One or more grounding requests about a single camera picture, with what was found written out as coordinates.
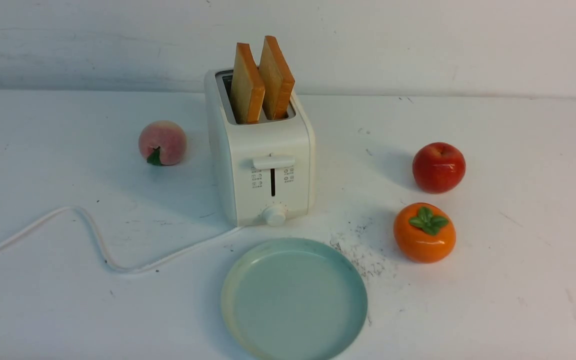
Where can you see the pink peach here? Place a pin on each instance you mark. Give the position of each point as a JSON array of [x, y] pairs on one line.
[[163, 143]]

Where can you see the orange persimmon with leaves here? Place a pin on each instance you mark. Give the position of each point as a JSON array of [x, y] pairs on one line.
[[424, 233]]

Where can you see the light green round plate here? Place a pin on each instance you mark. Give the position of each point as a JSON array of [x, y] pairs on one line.
[[294, 299]]

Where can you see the white two-slot toaster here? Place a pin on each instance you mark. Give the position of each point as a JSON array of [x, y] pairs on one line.
[[264, 171]]

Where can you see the red apple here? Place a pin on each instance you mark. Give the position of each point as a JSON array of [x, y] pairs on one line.
[[438, 168]]

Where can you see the toasted bread slice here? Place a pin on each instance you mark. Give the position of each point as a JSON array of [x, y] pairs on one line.
[[247, 90], [277, 78]]

